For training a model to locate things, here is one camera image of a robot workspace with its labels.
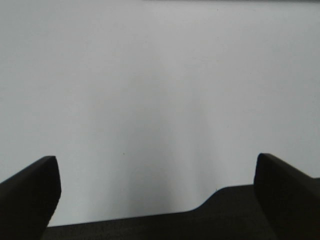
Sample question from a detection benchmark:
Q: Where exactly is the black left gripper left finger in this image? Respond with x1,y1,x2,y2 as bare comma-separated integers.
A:
0,156,62,240

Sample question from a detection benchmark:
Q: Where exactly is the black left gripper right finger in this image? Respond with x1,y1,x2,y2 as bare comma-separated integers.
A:
253,153,320,240

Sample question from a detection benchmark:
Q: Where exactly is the dark base below table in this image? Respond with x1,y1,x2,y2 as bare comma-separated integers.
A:
42,185,277,240

